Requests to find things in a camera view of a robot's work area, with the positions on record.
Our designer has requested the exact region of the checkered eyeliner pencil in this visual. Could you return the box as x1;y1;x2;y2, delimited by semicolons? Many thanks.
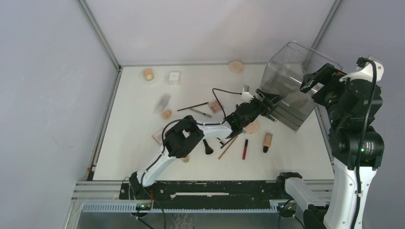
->
189;108;212;118

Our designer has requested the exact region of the round tan jar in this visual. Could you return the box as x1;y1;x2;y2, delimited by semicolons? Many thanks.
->
142;68;154;81

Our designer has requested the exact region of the clear acrylic makeup organizer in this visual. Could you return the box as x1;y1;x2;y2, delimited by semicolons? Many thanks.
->
259;41;342;131

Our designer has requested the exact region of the red black liquid lipstick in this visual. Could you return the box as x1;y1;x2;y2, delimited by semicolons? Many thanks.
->
242;139;249;160

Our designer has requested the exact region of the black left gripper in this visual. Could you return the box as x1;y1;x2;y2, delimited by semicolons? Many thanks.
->
241;89;284;128

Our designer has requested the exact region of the peach foundation bottle silver pump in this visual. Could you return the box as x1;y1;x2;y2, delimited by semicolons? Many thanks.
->
181;156;190;163

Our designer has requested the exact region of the round beige powder puff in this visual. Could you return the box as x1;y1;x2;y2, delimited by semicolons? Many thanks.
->
243;120;260;135

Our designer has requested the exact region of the beige foundation bottle black cap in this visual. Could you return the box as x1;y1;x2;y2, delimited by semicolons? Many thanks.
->
263;133;273;153

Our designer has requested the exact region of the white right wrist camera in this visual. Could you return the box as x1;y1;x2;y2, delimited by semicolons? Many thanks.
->
345;56;384;82

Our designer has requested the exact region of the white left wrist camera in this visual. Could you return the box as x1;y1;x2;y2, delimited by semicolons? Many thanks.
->
241;84;254;101

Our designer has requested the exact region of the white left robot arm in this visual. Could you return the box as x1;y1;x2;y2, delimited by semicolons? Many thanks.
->
129;85;283;199

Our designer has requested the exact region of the clear plastic bottle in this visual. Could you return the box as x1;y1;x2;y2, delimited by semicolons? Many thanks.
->
154;94;171;114

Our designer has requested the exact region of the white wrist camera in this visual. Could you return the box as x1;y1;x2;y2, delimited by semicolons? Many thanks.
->
345;56;384;82
241;84;254;101

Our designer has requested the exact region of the nine-pan eyeshadow palette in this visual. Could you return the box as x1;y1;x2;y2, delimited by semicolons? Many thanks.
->
207;100;223;114

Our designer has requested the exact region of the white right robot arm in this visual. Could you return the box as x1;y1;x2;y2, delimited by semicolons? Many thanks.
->
276;57;384;229

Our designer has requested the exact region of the orange square powder compact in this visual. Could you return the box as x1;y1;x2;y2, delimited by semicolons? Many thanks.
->
152;128;163;146

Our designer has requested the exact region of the round beige sponge far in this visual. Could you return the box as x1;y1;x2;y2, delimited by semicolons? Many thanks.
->
228;61;244;73

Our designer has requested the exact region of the gold slim pencil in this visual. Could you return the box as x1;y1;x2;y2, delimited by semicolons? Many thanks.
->
218;136;238;160

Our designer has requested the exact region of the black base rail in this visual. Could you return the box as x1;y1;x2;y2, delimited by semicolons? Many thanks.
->
119;180;291;210

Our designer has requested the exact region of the large black powder brush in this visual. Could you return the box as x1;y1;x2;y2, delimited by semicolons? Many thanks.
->
203;139;214;155

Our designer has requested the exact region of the beige beauty blender sponge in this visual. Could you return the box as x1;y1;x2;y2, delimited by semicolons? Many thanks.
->
161;109;172;120

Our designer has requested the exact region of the white cube box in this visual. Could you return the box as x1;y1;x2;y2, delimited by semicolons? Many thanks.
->
169;72;180;85

